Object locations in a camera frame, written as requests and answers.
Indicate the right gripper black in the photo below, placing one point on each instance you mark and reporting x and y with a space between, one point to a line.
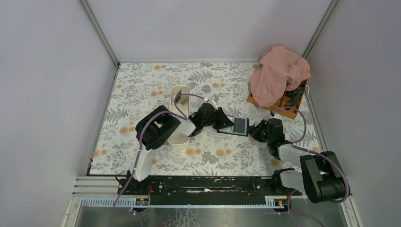
258 131

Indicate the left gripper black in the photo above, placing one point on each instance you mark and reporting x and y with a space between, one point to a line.
220 118

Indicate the cream plastic oblong tray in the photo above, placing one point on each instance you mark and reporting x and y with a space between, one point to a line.
180 105

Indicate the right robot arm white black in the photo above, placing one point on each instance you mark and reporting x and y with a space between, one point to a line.
320 177

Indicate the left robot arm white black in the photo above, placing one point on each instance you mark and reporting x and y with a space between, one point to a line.
161 124

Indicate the floral patterned table mat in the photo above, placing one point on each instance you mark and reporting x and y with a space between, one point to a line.
142 87

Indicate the pink cloth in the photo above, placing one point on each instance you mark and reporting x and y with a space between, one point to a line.
281 70

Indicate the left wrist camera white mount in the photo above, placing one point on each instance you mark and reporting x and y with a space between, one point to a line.
211 102

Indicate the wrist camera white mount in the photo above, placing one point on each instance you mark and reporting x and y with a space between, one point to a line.
275 115
211 102

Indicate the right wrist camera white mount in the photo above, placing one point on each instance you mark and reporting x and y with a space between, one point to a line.
275 115

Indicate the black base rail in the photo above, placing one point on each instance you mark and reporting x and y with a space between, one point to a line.
207 190

